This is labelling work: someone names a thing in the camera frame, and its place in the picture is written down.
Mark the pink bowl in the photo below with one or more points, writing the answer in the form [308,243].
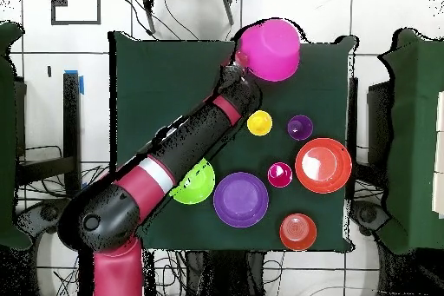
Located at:
[270,49]

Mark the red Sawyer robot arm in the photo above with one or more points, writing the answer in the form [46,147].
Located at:
[138,185]

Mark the yellow cup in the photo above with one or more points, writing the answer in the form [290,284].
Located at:
[259,123]

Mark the purple cup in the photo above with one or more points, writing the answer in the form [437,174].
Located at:
[300,127]

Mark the red cup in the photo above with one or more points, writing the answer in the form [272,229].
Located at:
[279,174]

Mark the large orange bowl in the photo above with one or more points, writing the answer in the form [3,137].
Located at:
[322,165]

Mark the green bowl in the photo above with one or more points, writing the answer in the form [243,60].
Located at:
[197,188]

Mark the purple bowl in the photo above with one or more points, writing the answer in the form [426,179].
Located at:
[241,200]

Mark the blue tape strip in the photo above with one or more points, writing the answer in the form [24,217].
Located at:
[81,86]

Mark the black metal stand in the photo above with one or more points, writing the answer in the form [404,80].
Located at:
[71,119]

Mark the small orange bowl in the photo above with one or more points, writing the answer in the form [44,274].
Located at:
[298,231]

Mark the neighbouring dark green tablecloth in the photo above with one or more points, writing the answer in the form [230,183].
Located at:
[7,136]
[416,136]

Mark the grey pedestal leg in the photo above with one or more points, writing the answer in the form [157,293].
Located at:
[367,214]
[41,212]

